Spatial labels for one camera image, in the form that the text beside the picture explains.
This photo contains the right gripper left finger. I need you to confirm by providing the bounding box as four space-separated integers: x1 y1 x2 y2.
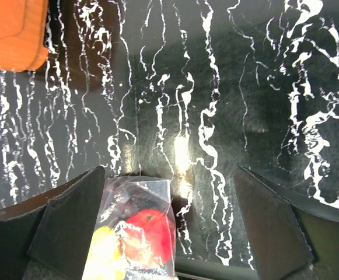
26 166 105 279

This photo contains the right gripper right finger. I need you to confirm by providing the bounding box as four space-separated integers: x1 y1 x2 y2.
235 166 314 279

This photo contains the clear orange-zipper bag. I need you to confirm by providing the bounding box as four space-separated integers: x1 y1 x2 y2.
82 176 177 279

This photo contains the red apple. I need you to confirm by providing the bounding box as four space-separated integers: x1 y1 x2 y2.
121 208 175 268

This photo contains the orange plastic fruit basket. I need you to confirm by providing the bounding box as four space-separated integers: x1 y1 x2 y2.
0 0 48 72

